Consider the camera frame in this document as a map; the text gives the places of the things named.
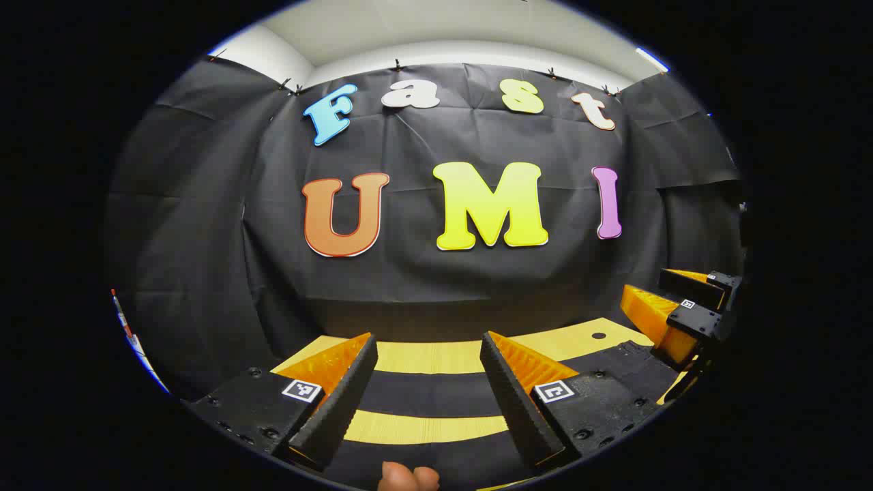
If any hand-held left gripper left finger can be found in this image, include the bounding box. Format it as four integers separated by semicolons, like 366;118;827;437
183;332;379;473

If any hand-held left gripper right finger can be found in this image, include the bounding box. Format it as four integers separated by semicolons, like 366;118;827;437
479;331;662;473

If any black backdrop cloth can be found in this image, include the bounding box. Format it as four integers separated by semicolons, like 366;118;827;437
106;58;748;403

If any row of black cloth clips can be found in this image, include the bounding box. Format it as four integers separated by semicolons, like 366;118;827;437
208;48;621;98

